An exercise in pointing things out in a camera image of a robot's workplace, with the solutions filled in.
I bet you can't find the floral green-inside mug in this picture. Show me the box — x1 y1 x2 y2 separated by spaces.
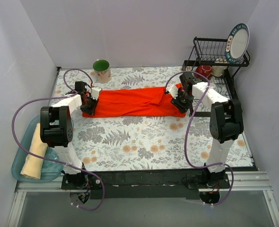
93 60 111 83

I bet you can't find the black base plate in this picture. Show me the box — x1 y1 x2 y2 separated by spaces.
61 168 231 201

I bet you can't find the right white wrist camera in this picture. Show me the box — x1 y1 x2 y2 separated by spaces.
165 85 183 99

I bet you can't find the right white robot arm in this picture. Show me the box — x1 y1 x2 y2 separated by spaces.
165 71 243 188

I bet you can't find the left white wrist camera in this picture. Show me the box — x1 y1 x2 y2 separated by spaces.
90 87 102 100

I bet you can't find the purple cable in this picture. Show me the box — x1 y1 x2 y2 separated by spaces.
12 69 106 211
165 72 234 206

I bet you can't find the cream cup in rack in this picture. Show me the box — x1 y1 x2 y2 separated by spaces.
212 58 228 77

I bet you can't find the blue plastic tray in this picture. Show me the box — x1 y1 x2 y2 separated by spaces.
11 116 63 183

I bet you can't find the red bowl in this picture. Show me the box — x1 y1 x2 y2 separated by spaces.
196 65 213 80

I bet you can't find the black wire dish rack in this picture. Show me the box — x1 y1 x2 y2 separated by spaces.
181 36 251 118

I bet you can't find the floral tablecloth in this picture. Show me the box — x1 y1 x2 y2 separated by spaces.
48 66 255 172

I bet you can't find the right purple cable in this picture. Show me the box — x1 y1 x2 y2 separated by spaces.
165 72 234 206

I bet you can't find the white green-rimmed plate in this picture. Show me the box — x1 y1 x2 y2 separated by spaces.
225 23 250 63

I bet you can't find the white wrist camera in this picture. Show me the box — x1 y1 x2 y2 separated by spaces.
90 87 102 100
165 85 183 99

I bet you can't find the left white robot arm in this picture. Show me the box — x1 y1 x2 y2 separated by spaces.
40 81 102 189

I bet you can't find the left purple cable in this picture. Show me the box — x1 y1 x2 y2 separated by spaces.
12 69 106 211

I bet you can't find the beige rolled cloth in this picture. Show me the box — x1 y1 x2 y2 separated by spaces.
20 122 49 179

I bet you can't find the orange t shirt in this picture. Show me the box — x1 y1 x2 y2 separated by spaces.
82 87 186 118

